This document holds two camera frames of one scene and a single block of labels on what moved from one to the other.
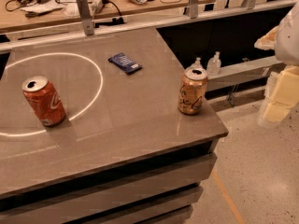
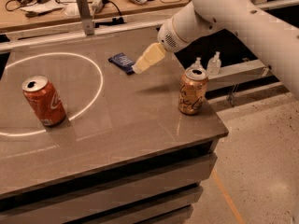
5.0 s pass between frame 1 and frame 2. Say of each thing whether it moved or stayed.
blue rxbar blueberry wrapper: stayed
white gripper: moved
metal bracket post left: stayed
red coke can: stayed
